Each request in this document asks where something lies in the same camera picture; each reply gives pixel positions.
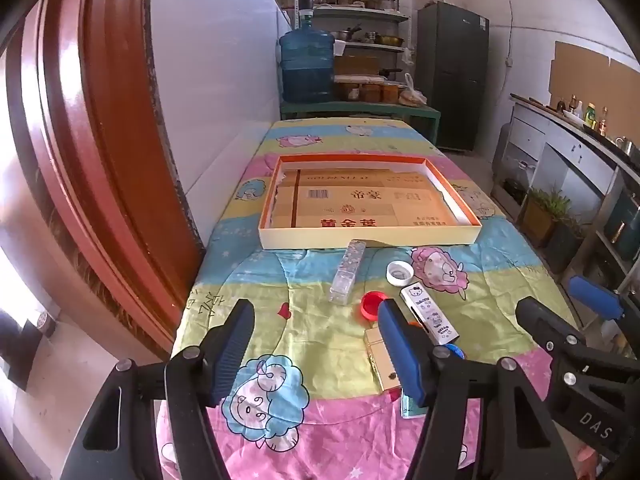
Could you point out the black frying pan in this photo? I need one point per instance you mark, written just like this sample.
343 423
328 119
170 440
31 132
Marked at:
387 74

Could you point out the white bottle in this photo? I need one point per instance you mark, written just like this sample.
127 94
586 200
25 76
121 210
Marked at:
579 110

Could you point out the blue water jug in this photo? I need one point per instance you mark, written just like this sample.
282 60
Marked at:
306 67

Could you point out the dark plant pot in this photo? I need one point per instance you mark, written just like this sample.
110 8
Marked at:
562 247

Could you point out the grey gas cylinder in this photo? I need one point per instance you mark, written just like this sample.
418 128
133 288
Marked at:
502 147

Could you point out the yellow pot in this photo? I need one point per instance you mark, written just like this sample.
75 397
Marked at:
389 40

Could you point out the green yellow bottle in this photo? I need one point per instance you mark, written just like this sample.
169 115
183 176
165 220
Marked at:
590 116

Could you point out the green table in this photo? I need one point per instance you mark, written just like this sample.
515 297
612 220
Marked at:
350 109

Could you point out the white metal shelf rack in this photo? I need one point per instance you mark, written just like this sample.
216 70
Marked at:
350 12

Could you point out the glass jug with dark liquid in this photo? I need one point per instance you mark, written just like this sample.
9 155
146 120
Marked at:
517 182

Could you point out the shallow cream cardboard box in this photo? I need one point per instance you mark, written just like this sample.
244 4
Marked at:
370 241

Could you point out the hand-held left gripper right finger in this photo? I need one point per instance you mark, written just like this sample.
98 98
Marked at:
400 355

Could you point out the potted green plant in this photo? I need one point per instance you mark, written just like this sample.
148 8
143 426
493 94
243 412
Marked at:
545 210

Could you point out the dark refrigerator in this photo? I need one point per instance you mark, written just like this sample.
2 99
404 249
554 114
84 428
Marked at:
450 75

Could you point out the plastic bag of food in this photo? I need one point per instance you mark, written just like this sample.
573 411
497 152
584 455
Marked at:
412 96

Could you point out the dark sauce bottle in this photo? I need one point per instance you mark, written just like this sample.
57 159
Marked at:
571 104

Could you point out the white cartoon lighter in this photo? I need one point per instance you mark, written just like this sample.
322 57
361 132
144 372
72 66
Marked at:
430 312

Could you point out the gold lighter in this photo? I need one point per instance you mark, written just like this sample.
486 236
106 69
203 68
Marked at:
379 360

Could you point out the blue bottle cap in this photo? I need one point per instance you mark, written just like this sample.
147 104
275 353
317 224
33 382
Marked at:
452 351

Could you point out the red-brown wooden door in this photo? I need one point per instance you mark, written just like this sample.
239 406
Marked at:
100 135

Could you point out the clear plastic lighter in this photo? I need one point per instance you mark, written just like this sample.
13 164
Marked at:
347 270

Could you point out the brown cardboard box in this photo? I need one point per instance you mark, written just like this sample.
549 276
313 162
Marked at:
356 65

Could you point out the cartoon sheep printed blanket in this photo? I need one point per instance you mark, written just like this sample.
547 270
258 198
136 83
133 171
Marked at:
310 340

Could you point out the red-brown bottle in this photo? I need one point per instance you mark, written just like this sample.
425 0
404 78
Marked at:
603 121

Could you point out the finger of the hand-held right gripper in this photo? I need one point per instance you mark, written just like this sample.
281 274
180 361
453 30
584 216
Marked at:
595 297
542 325

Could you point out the grey kitchen counter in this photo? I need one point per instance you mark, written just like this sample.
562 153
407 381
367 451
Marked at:
565 145

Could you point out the water jug hand pump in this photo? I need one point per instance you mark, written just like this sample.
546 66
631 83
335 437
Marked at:
306 10

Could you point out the red bottle cap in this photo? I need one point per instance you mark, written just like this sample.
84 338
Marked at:
371 306

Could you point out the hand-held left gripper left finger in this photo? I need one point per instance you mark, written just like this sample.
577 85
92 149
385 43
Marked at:
232 352

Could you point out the orange pickle jar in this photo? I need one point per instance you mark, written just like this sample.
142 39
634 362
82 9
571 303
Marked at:
347 92
371 93
391 93

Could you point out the white bottle cap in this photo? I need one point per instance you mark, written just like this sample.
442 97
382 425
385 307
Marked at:
400 272

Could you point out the teal lighter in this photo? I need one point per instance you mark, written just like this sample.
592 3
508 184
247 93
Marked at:
410 410

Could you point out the cardboard sheet on wall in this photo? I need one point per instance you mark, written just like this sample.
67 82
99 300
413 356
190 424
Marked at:
585 70

